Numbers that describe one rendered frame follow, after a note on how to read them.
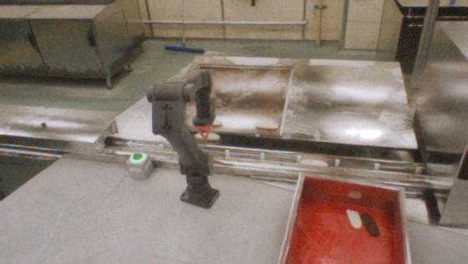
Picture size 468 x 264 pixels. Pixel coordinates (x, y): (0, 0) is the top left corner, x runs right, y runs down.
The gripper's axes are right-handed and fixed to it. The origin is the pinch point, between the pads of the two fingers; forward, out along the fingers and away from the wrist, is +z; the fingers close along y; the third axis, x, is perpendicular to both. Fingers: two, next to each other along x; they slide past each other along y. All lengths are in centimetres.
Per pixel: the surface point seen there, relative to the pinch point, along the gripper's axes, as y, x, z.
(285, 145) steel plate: -12.8, 29.5, 11.6
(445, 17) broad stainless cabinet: -164, 124, 1
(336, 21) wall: -368, 58, 68
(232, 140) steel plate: -13.3, 6.6, 11.7
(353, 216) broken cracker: 25, 55, 10
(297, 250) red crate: 40, 39, 10
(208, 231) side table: 37.1, 10.4, 10.8
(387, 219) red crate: 23, 65, 11
